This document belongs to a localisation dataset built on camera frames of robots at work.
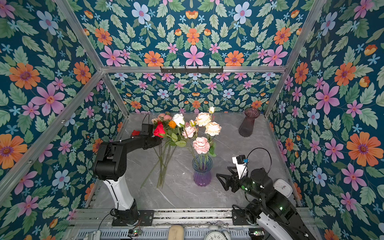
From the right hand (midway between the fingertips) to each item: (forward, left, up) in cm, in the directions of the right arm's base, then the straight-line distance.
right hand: (222, 172), depth 66 cm
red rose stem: (+13, +28, +14) cm, 34 cm away
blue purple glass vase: (+6, +9, -6) cm, 13 cm away
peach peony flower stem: (+14, +7, +14) cm, 21 cm away
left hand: (+33, +38, -17) cm, 53 cm away
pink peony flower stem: (+7, +9, +11) cm, 16 cm away
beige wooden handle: (-21, +21, -17) cm, 35 cm away
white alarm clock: (-21, +4, -18) cm, 28 cm away
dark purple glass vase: (+40, -22, -18) cm, 49 cm away
